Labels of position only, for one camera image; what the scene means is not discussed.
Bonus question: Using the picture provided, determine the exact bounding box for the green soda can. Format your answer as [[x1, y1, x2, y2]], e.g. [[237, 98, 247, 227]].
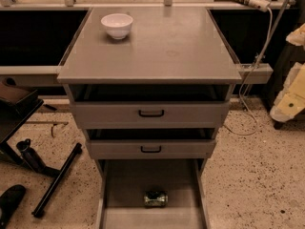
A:
[[144, 191, 168, 207]]

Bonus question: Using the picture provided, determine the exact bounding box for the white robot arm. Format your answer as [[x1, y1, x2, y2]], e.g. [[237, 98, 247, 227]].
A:
[[270, 24, 305, 122]]

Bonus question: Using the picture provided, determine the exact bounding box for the grey drawer cabinet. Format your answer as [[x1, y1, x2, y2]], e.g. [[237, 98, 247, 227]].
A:
[[56, 6, 243, 229]]

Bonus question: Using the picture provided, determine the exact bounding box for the top grey drawer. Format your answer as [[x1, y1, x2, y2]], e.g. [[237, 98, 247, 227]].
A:
[[71, 102, 229, 129]]

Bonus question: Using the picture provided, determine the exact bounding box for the grey drawer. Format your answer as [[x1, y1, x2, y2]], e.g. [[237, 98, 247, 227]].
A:
[[94, 159, 211, 229], [86, 140, 216, 159], [71, 102, 229, 129]]

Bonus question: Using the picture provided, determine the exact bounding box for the middle grey drawer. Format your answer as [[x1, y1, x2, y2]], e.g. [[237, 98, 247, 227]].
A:
[[86, 140, 216, 159]]

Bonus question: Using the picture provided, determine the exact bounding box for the bottom grey drawer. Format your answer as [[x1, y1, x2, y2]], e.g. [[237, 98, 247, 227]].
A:
[[94, 159, 211, 229]]

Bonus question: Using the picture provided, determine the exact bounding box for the white ceramic bowl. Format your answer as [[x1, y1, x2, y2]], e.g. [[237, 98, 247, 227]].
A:
[[101, 13, 133, 39]]

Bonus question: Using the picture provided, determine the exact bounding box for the black metal stand base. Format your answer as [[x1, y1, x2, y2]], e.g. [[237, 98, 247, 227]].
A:
[[0, 139, 82, 218]]

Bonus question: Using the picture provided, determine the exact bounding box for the dark side table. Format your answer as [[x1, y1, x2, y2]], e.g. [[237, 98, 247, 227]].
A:
[[0, 77, 41, 142]]

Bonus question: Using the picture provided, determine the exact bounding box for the black shoe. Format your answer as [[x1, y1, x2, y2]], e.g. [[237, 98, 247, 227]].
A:
[[0, 184, 26, 229]]

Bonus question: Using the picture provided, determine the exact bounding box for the white power cable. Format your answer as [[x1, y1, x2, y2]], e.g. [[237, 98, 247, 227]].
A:
[[223, 7, 275, 136]]

